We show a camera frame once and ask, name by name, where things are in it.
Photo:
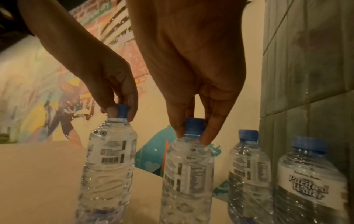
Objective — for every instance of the person's right hand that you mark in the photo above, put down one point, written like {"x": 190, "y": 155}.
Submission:
{"x": 190, "y": 54}

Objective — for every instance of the person's left hand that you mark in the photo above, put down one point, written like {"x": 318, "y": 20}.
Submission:
{"x": 96, "y": 65}

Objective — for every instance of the beige table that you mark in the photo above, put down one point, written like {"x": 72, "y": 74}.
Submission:
{"x": 36, "y": 186}

